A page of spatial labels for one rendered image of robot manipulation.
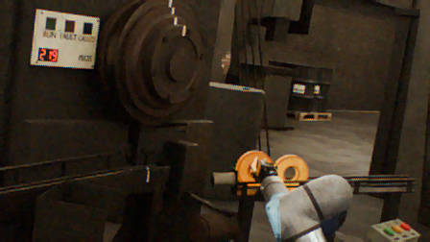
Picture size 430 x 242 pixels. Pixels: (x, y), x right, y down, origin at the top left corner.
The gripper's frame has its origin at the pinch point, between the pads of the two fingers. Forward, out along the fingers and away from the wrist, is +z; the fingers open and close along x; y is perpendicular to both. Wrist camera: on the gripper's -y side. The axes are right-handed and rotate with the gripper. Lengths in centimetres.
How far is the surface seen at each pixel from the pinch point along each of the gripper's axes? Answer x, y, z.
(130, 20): 62, 55, -9
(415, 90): -168, -13, 166
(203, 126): 19.0, 5.7, 20.9
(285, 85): -300, -204, 700
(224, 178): 13.4, -5.1, -4.3
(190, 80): 36, 35, -5
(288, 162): -13.2, 3.1, -1.0
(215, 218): 16.0, -18.7, -13.4
